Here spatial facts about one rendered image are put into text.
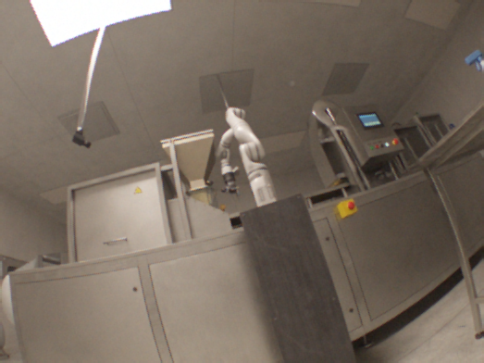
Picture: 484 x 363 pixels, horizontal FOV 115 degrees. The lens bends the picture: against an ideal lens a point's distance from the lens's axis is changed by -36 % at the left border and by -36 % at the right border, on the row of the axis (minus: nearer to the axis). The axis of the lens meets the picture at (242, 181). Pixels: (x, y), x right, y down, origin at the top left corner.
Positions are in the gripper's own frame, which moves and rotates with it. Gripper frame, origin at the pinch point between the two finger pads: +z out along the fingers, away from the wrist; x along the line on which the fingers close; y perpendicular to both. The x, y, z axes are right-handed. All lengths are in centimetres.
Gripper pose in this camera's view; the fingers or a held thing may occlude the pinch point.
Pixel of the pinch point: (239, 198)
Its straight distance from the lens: 150.8
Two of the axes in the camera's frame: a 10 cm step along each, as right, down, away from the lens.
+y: -9.6, 2.2, -1.6
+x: 0.6, -4.2, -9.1
